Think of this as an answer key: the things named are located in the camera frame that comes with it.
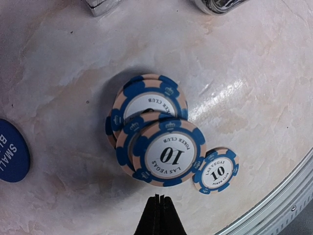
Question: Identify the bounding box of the blue round button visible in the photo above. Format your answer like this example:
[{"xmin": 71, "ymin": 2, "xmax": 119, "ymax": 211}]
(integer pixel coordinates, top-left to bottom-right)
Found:
[{"xmin": 0, "ymin": 119, "xmax": 30, "ymax": 183}]

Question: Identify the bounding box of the aluminium poker chip case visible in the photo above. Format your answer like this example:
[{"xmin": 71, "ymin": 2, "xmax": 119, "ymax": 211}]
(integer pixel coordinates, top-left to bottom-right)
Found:
[{"xmin": 83, "ymin": 0, "xmax": 246, "ymax": 17}]

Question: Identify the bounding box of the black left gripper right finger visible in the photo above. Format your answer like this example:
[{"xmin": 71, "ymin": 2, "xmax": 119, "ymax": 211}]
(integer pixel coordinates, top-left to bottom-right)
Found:
[{"xmin": 157, "ymin": 195, "xmax": 186, "ymax": 235}]

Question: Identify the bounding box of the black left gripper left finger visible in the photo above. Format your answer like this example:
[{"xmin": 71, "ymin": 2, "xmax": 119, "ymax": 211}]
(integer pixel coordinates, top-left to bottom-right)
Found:
[{"xmin": 134, "ymin": 194, "xmax": 159, "ymax": 235}]

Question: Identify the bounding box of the single black white chip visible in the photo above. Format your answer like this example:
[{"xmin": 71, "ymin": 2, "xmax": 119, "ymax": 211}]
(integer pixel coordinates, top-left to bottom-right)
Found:
[{"xmin": 193, "ymin": 147, "xmax": 239, "ymax": 195}]

